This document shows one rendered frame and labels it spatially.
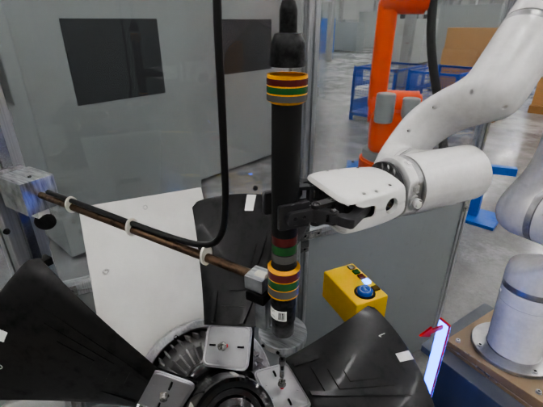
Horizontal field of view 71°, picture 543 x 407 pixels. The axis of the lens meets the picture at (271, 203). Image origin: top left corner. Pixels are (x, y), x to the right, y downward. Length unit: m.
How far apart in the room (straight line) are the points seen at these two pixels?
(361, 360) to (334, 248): 0.87
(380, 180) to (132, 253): 0.55
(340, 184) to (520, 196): 0.57
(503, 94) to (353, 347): 0.47
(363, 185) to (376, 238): 1.19
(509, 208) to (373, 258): 0.84
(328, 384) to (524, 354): 0.58
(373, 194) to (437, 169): 0.12
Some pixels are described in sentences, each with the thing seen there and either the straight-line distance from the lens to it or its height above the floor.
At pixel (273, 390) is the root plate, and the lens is 0.66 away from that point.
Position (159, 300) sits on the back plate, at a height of 1.19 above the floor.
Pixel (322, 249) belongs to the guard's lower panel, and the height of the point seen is 0.89.
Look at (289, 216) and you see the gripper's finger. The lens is 0.43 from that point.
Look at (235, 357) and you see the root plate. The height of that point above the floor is 1.25.
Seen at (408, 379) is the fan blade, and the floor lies 1.15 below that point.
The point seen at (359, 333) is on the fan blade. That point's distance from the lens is 0.77.
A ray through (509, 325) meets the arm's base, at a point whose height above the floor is 1.06.
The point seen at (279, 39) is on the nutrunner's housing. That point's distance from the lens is 0.40.
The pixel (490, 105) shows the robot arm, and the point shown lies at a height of 1.60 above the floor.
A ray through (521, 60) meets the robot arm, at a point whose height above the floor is 1.66.
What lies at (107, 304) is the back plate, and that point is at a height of 1.20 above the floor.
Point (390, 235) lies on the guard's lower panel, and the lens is 1.71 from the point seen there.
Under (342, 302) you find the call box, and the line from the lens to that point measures 1.06.
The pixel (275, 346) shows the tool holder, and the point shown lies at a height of 1.31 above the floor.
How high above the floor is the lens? 1.71
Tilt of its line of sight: 26 degrees down
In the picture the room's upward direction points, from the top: straight up
